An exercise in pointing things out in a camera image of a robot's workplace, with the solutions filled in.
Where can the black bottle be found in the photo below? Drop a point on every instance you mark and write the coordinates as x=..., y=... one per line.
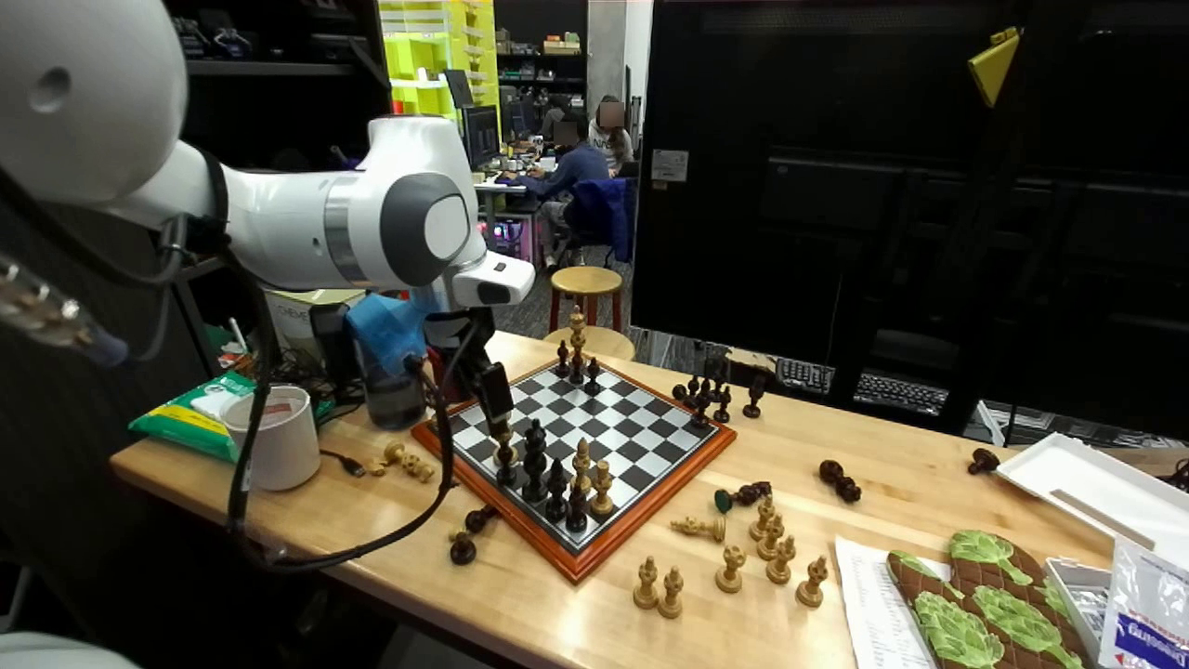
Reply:
x=394, y=396

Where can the checkered wooden chess board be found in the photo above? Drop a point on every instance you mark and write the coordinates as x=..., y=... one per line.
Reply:
x=644, y=433

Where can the white tray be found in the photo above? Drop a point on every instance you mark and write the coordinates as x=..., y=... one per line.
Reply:
x=1091, y=489

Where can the clear plastic container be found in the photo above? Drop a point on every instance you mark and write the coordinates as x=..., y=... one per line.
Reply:
x=1075, y=591

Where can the round wooden stool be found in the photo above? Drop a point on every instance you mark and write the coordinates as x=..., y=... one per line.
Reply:
x=611, y=342
x=583, y=285

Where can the tall black chess piece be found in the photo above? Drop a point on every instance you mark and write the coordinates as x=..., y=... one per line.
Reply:
x=538, y=453

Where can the tall light chess king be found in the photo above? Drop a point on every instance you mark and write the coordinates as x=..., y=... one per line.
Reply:
x=577, y=331

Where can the plastic bag blue print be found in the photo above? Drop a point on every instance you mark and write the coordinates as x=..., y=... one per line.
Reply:
x=1146, y=609

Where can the white Chemex box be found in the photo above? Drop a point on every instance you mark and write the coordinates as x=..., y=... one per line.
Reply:
x=292, y=320

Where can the white label on partition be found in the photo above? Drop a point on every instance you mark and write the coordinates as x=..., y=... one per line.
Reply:
x=669, y=165

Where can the person in blue sweater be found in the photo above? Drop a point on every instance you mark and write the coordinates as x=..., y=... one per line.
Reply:
x=572, y=159

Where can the white paper cup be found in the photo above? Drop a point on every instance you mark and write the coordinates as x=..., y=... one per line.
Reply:
x=285, y=453

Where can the yellow green shelf bins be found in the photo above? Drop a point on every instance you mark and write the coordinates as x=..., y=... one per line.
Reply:
x=427, y=61

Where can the green wipes packet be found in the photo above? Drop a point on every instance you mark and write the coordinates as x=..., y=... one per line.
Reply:
x=188, y=420

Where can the dark chess piece green base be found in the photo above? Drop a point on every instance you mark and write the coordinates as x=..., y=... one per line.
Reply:
x=739, y=496

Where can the dark shelf unit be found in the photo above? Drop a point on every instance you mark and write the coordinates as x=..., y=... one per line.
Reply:
x=285, y=98

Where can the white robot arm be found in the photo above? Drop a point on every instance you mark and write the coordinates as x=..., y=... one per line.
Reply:
x=86, y=98

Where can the white paper towel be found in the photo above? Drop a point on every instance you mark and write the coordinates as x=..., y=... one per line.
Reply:
x=866, y=609

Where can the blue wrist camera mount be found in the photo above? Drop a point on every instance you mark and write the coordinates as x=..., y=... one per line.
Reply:
x=386, y=328

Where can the yellow triangular flag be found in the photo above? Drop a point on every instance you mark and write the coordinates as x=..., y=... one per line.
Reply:
x=995, y=61

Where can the dark wooden chess piece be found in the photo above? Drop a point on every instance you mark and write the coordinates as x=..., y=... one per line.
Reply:
x=837, y=481
x=702, y=396
x=462, y=547
x=981, y=464
x=723, y=404
x=481, y=523
x=751, y=401
x=682, y=392

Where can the person with long hair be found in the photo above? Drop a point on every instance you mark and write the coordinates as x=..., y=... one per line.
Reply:
x=611, y=124

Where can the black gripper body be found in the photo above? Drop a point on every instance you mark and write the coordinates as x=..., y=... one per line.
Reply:
x=462, y=341

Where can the small dark chess pawn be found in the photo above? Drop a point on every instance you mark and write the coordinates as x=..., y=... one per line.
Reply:
x=591, y=377
x=561, y=360

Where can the person in background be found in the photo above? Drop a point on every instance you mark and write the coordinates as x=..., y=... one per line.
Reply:
x=603, y=215

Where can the brown green patterned cloth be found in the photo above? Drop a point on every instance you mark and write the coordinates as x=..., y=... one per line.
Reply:
x=977, y=601

